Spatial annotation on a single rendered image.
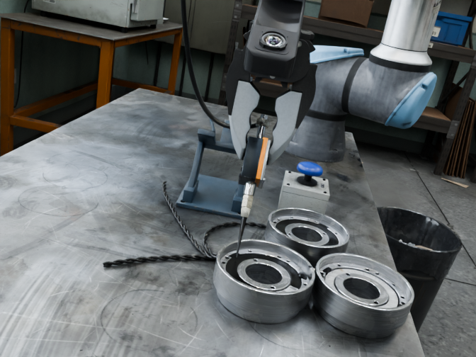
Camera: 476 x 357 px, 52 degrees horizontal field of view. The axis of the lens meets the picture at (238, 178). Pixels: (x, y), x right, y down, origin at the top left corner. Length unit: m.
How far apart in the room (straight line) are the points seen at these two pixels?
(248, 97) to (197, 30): 3.84
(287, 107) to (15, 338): 0.34
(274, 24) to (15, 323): 0.36
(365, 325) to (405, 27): 0.60
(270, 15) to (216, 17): 3.84
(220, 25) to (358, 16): 1.16
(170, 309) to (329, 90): 0.63
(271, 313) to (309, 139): 0.59
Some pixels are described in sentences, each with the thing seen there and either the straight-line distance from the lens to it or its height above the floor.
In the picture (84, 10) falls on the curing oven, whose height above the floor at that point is 0.85.
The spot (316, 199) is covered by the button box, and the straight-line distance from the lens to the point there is 0.73.
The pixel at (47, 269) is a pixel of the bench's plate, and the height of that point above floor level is 0.80.
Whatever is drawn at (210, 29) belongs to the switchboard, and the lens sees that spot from 4.34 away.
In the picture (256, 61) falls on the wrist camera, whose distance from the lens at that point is 0.45.
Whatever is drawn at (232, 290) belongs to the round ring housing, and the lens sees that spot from 0.49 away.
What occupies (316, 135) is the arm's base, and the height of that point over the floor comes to 0.85.
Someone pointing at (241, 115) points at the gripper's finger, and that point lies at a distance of 0.54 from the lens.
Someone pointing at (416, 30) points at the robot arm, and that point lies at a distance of 0.96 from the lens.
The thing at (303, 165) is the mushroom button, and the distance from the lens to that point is 0.74.
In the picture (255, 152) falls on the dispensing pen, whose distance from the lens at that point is 0.53.
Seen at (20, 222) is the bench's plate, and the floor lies 0.80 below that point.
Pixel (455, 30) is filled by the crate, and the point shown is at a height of 1.11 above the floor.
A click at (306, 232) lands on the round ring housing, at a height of 0.82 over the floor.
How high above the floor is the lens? 1.10
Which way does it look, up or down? 21 degrees down
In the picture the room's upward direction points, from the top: 11 degrees clockwise
